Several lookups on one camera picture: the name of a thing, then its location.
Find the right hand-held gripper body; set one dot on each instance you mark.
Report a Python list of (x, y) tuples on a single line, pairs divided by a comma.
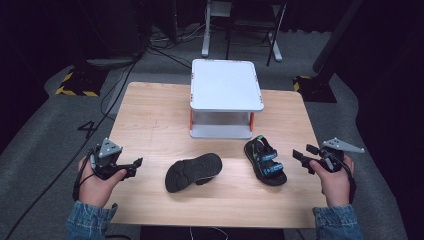
[(335, 156)]

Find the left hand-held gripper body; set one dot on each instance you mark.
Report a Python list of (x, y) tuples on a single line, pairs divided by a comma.
[(108, 151)]

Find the white two-tier shoe rack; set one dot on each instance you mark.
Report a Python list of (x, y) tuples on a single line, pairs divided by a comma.
[(225, 86)]

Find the person's right hand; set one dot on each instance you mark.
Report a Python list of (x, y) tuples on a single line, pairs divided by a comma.
[(336, 186)]

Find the person's left hand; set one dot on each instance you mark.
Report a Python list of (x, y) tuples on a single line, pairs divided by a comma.
[(95, 190)]

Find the white desk leg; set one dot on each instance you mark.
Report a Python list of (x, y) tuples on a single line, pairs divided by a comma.
[(276, 48), (206, 33)]

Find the black folding chair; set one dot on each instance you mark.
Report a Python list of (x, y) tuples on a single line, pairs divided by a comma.
[(253, 23)]

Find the black yellow striped base plate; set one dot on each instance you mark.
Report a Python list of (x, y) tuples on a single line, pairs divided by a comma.
[(78, 83), (315, 89)]

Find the black slanted post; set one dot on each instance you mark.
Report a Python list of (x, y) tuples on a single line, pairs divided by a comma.
[(336, 36)]

